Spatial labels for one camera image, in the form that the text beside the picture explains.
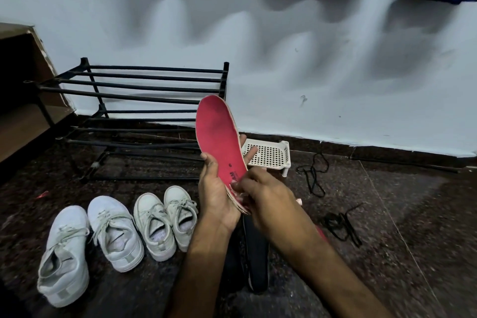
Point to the small red scrap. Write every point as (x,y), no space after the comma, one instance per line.
(41,195)

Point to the white perforated plastic tray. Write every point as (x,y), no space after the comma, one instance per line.
(268,153)

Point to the person's left hand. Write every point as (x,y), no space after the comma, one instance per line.
(214,198)

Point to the white sneaker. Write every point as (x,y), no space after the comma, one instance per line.
(154,230)
(65,258)
(117,234)
(182,213)

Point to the pink shoe insole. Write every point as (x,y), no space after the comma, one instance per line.
(218,131)
(321,234)

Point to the black shoe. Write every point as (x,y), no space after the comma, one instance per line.
(258,258)
(233,267)

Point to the brown wooden cabinet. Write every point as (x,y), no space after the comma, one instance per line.
(22,127)

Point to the black metal shoe rack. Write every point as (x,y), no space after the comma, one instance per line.
(226,79)

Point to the person's right fingers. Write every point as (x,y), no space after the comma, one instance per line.
(246,185)

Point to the person's left middle finger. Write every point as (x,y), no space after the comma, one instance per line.
(250,155)

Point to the person's left forearm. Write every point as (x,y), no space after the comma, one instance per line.
(197,273)

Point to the person's left thumb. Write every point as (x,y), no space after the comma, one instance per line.
(209,169)

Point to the person's right forearm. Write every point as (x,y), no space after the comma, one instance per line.
(331,280)

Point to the black shoelace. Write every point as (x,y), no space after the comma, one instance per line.
(341,222)
(315,177)

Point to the person's right hand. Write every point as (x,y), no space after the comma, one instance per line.
(274,206)

